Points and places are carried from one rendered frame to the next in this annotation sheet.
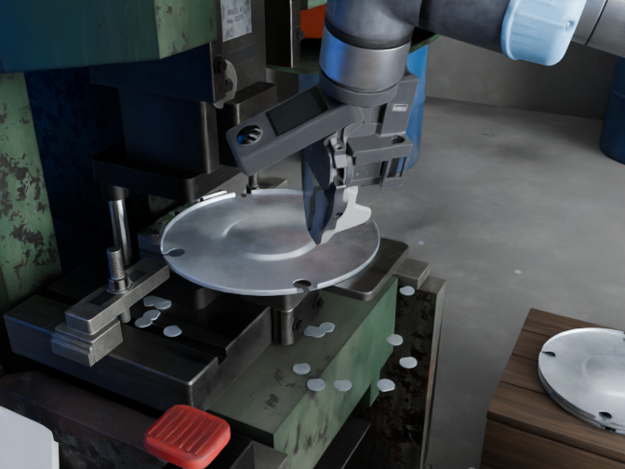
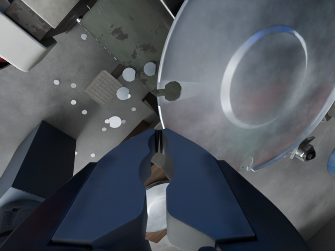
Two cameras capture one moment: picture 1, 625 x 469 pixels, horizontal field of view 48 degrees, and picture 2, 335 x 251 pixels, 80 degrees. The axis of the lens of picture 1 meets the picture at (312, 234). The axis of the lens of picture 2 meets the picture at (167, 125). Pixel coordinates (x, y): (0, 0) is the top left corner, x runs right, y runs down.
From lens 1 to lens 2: 0.65 m
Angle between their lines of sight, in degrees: 39
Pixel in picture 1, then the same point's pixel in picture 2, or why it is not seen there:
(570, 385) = (162, 189)
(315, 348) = (169, 85)
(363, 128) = not seen: outside the picture
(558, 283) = not seen: hidden behind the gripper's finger
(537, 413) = (155, 172)
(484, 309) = not seen: hidden behind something
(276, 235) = (260, 87)
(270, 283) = (185, 57)
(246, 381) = (148, 19)
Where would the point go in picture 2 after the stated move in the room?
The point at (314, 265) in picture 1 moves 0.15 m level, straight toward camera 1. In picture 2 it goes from (199, 111) to (59, 76)
